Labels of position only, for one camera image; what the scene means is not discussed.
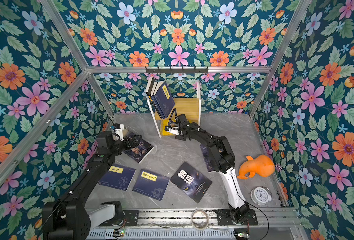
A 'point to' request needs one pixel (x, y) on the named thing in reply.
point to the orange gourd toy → (263, 166)
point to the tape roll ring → (200, 219)
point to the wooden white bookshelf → (188, 108)
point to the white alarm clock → (261, 195)
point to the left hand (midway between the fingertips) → (136, 133)
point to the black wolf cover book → (190, 181)
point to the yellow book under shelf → (164, 123)
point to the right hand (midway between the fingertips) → (181, 129)
